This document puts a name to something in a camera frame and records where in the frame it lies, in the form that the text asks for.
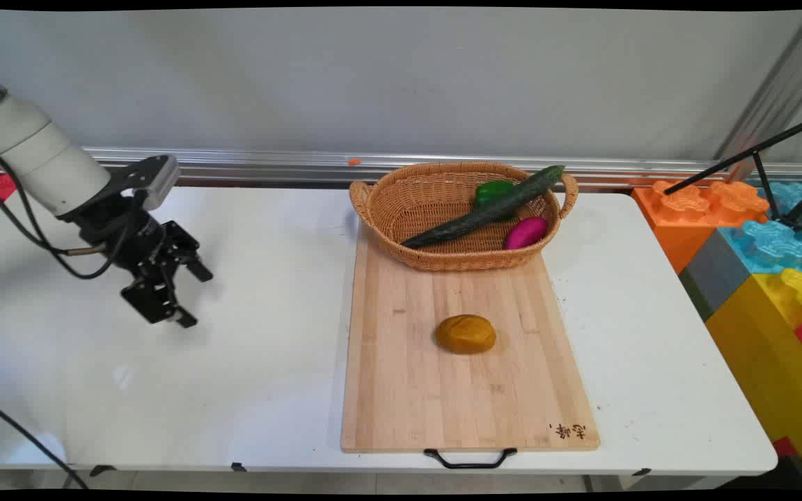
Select dark green cucumber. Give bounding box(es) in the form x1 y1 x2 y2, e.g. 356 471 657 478
401 165 566 250

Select wooden cutting board, black handle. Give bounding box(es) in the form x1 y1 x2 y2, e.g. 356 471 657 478
340 237 600 470

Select black tripod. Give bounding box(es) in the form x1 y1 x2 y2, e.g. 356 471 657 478
664 111 802 232

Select orange giant building block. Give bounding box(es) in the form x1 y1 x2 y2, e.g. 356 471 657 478
632 180 771 273

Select magenta toy eggplant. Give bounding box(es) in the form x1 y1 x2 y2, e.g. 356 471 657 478
503 216 549 251

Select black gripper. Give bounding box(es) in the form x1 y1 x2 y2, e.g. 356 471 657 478
58 193 214 329

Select woven wicker basket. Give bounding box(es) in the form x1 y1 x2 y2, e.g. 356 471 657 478
349 161 579 272

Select black cable to gripper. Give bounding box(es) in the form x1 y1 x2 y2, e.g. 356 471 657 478
0 141 148 280

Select green bell pepper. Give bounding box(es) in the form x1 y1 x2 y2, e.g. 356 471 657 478
474 180 519 209

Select black hanging cable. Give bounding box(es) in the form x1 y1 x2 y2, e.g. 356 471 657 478
0 395 90 490

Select grey giant building block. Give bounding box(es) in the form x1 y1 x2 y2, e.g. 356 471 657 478
678 228 751 321

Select orange-brown potato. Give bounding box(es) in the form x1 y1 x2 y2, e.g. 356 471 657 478
434 314 497 356

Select yellow giant building block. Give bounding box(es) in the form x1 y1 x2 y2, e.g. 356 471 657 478
706 268 802 488

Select aluminium rail along wall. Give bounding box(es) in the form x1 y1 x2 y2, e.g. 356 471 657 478
81 146 802 190

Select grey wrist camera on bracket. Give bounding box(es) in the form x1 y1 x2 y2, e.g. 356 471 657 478
98 154 181 212

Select blue giant building block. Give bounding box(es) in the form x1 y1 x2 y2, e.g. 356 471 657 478
718 181 802 273

